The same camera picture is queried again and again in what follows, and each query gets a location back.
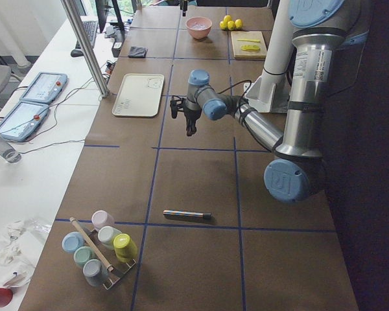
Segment yellow-green cup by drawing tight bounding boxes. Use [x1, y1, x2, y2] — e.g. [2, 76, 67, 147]
[113, 233, 137, 262]

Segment pink cup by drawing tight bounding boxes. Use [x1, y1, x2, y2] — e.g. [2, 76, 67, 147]
[91, 210, 115, 231]

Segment grey folded cloth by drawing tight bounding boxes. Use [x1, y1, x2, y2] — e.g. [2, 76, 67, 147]
[128, 46, 148, 58]

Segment blue cup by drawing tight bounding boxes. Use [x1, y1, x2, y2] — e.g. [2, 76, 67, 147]
[62, 231, 85, 253]

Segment wooden cutting board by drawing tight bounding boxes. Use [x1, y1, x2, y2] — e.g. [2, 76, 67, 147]
[231, 31, 267, 59]

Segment wire cup rack wooden handle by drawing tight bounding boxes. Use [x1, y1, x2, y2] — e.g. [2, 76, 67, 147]
[69, 217, 136, 290]

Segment mint green cup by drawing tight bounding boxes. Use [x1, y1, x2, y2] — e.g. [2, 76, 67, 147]
[73, 246, 96, 268]

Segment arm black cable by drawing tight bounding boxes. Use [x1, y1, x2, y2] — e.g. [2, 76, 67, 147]
[218, 80, 253, 98]

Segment lower blue teach pendant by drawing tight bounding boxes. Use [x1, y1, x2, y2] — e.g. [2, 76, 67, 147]
[0, 100, 49, 142]

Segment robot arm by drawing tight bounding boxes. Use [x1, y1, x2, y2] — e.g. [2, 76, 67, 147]
[171, 1, 372, 203]

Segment white cup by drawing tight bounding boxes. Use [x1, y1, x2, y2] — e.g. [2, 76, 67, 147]
[98, 225, 122, 250]

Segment clear water bottle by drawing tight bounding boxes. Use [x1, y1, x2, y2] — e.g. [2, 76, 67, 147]
[0, 135, 21, 163]

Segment grey cup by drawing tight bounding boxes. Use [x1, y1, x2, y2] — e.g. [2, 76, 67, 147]
[82, 259, 109, 287]

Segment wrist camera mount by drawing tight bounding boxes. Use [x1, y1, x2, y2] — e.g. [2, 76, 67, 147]
[170, 95, 185, 119]

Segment steel muddler with black tip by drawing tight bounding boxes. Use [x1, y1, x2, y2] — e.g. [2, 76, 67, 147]
[163, 209, 212, 222]

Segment black computer mouse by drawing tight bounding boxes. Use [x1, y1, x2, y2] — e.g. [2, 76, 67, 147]
[70, 49, 84, 58]

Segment black keyboard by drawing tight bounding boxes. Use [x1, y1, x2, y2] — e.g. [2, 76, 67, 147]
[82, 21, 99, 48]

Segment lemon slices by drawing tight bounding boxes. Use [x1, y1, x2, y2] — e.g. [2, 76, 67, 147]
[241, 45, 261, 52]

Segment white bear tray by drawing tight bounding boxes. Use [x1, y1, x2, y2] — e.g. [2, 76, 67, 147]
[112, 73, 165, 117]

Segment upper blue teach pendant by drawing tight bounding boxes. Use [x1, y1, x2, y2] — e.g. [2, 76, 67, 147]
[20, 72, 68, 105]

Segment pink bowl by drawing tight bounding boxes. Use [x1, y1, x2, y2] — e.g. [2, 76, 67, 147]
[185, 17, 212, 40]

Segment blue teach pendant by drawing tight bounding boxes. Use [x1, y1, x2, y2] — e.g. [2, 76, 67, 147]
[0, 100, 49, 142]
[20, 72, 68, 105]

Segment aluminium frame post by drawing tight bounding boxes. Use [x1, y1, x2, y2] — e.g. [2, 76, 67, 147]
[61, 0, 110, 98]

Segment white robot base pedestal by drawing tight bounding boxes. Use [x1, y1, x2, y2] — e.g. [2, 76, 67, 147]
[246, 0, 294, 113]

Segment pile of clear ice cubes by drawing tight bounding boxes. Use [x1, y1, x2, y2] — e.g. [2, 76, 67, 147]
[187, 19, 209, 30]

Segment yellow plastic knife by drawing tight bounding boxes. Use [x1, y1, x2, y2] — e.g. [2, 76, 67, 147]
[237, 38, 261, 43]

